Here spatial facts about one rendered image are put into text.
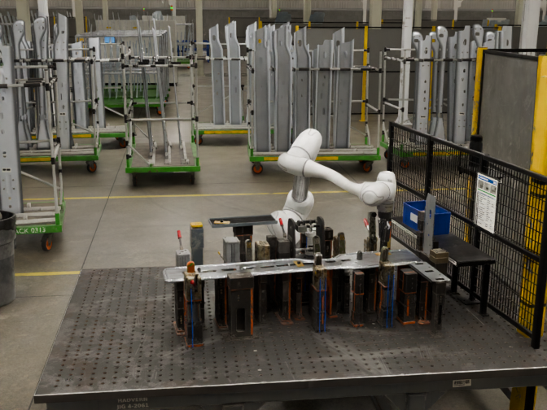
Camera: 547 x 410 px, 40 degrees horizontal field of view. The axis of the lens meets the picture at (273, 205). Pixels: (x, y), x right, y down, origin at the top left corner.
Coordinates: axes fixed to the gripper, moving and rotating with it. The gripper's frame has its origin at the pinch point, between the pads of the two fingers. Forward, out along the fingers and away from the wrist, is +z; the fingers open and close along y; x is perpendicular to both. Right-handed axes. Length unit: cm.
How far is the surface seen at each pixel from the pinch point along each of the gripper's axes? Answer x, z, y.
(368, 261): -10.4, 6.0, 4.9
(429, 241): 25.7, -2.1, 2.5
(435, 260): 22.9, 4.2, 16.9
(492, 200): 54, -27, 17
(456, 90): 403, -7, -686
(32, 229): -207, 81, -363
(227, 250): -83, -1, -12
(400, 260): 7.1, 6.0, 7.7
